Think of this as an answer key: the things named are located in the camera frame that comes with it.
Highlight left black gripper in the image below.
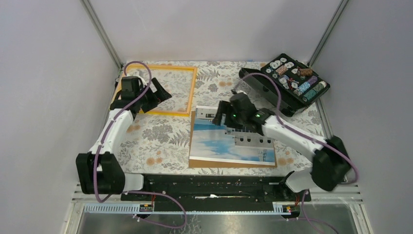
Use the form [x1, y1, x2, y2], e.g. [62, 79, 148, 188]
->
[134, 78, 170, 112]

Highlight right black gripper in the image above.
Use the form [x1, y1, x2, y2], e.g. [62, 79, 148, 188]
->
[212, 100, 245, 130]

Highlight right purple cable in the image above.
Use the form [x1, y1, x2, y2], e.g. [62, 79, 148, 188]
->
[240, 72, 360, 234]

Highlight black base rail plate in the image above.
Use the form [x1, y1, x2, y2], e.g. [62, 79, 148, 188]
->
[121, 174, 311, 212]

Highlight brown cardboard backing board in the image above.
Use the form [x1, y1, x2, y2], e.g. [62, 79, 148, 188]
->
[188, 111, 278, 170]

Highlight brown poker chip stack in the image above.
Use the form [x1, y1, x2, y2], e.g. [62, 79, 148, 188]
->
[297, 68, 313, 77]

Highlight purple poker chip stack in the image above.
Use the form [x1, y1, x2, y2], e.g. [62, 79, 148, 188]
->
[305, 76, 318, 87]

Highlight black poker chip case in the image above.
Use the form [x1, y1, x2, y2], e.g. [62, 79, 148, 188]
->
[239, 53, 330, 117]

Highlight floral patterned table mat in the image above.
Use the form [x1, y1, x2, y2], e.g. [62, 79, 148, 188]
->
[116, 61, 326, 176]

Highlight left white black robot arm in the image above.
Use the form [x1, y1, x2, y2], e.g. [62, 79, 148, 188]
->
[75, 76, 172, 200]

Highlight sky building photo print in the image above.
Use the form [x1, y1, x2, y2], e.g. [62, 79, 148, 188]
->
[189, 105, 276, 166]

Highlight orange picture frame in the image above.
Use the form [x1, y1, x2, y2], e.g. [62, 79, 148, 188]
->
[110, 61, 197, 117]

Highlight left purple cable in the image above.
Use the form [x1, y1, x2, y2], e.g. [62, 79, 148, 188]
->
[93, 60, 188, 229]

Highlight purple cable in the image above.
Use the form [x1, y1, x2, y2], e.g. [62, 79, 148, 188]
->
[240, 72, 360, 234]
[93, 60, 188, 229]

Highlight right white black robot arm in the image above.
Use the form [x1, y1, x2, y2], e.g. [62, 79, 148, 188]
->
[212, 93, 352, 201]

